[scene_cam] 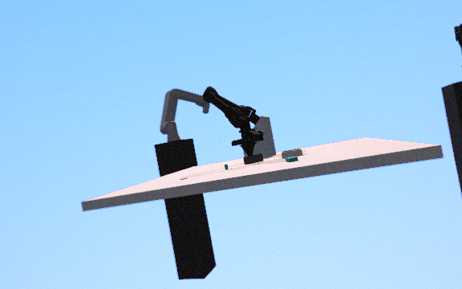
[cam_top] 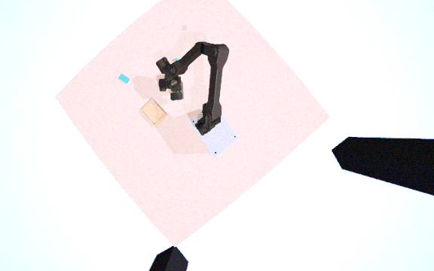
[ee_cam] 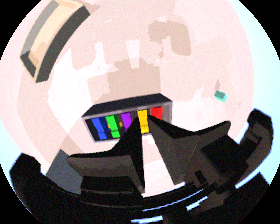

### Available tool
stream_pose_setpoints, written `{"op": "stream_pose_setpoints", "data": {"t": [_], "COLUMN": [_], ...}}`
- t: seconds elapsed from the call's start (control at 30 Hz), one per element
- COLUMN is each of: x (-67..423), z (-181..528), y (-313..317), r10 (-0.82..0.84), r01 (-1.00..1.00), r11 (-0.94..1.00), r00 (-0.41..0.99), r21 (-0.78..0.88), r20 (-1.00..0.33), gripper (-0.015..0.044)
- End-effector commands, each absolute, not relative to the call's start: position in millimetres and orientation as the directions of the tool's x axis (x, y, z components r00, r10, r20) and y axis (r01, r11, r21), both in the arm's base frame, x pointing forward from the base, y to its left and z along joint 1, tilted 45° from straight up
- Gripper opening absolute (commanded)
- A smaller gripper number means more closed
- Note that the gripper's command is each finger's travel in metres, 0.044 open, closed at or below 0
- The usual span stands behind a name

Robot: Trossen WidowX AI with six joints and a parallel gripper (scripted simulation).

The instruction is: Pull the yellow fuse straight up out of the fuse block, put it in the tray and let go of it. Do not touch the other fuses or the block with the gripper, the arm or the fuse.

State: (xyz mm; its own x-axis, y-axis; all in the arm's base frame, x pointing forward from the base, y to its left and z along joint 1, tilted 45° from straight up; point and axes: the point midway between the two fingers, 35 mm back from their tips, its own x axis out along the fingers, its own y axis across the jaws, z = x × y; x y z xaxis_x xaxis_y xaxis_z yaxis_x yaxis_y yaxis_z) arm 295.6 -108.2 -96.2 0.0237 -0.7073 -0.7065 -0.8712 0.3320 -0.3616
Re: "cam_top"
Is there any beige square tray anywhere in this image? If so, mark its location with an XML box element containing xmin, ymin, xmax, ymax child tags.
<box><xmin>141</xmin><ymin>99</ymin><xmax>167</xmax><ymax>126</ymax></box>

